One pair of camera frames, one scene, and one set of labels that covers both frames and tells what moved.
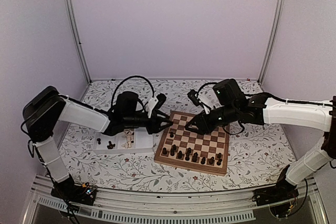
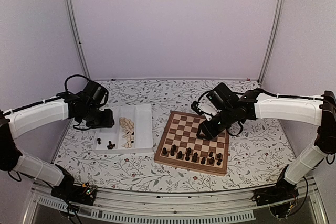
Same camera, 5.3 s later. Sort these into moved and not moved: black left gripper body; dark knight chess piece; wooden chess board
Moved: black left gripper body
Not moved: dark knight chess piece; wooden chess board
